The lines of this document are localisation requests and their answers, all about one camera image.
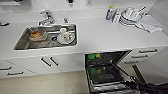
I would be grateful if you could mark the black wall soap dispenser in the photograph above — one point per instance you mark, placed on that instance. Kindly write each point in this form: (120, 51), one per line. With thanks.
(70, 1)

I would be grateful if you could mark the yellow plastic bowl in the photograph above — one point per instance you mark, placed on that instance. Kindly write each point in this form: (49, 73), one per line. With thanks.
(98, 56)

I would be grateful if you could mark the small chrome sink knob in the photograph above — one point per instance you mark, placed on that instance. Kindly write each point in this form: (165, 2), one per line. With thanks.
(65, 20)

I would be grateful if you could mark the orange bowl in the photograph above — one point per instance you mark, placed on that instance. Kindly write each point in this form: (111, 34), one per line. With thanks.
(37, 35)

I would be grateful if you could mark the white drawer unit narrow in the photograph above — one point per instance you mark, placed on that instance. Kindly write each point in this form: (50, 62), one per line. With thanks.
(143, 55)

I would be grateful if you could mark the stainless steel sink basin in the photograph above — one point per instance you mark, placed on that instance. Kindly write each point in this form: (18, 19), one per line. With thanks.
(23, 45)

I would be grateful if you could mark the blue dish soap bottle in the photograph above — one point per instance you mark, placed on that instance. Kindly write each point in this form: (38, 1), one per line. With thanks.
(109, 12)

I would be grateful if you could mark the stack of white plates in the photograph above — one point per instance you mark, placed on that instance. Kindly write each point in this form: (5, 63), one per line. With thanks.
(130, 16)

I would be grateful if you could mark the white two-door base cabinet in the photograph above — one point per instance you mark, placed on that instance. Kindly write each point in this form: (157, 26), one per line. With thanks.
(26, 65)

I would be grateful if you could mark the chrome sink faucet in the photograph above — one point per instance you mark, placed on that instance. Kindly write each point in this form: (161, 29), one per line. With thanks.
(46, 17)

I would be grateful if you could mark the small white bottle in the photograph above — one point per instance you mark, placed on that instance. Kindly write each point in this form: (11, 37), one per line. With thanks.
(115, 15)

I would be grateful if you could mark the white drawer unit wide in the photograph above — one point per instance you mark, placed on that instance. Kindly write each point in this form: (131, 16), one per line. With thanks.
(8, 70)

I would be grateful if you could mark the stainless steel dishwasher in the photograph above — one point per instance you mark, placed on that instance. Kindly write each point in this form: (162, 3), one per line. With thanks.
(103, 75)

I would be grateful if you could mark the white cup and dishes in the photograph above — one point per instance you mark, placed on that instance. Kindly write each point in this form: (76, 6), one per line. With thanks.
(66, 36)

